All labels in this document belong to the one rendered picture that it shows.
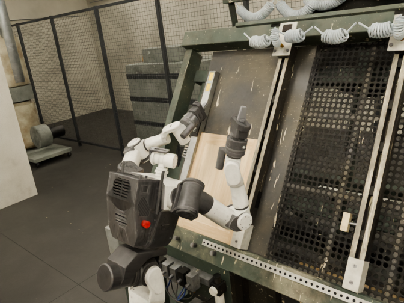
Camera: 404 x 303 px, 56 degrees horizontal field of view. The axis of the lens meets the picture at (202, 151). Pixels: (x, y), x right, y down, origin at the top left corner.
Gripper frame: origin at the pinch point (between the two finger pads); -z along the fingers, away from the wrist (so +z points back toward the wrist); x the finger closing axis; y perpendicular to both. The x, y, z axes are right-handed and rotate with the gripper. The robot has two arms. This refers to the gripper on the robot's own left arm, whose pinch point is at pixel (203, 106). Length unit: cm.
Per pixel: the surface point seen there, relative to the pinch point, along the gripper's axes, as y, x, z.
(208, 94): -8.3, 2.3, -14.7
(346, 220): 87, 32, 29
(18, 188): -369, 129, 43
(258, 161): 38.4, 20.9, 15.2
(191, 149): -9.4, 21.5, 14.9
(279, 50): 38, -16, -30
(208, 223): 15, 44, 46
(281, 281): 66, 49, 59
